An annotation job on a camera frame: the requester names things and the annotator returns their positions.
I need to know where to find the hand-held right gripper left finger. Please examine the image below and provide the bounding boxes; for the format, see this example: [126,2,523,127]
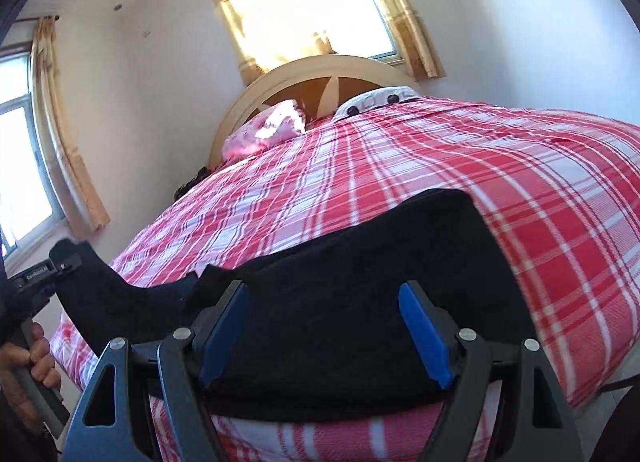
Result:
[64,281,251,462]

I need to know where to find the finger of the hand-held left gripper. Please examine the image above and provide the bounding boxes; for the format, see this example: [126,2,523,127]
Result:
[48,238,83,288]

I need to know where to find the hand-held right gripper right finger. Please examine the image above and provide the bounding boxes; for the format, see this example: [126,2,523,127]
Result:
[398,280,586,462]

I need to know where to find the black pants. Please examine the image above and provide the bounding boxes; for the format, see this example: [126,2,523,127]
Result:
[54,188,538,424]

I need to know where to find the person's left hand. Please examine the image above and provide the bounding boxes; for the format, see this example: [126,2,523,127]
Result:
[0,322,62,425]

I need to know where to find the long beige patterned curtain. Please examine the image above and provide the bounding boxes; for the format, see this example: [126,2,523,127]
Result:
[30,16,111,232]

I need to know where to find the dark cloth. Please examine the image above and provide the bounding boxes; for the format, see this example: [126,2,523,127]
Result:
[173,167,211,201]

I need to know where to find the red plaid bed sheet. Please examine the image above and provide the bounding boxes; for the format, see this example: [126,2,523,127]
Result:
[50,94,640,462]

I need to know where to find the pink pillow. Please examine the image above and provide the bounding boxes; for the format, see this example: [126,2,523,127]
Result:
[222,98,307,162]

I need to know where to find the white pillow with black dots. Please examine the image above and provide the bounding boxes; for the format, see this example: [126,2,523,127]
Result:
[332,85,421,121]

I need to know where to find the beige wooden headboard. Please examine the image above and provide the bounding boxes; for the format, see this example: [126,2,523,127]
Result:
[208,54,408,168]

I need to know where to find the narrow beige curtain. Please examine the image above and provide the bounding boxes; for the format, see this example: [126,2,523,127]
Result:
[347,0,447,81]

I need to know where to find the sunlit beige curtain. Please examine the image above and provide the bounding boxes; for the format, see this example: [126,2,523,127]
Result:
[202,0,336,88]

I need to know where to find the window behind headboard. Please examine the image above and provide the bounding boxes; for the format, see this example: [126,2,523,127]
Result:
[230,0,403,68]

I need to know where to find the sliding window with grey frame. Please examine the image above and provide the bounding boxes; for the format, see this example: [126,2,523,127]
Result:
[0,49,66,258]

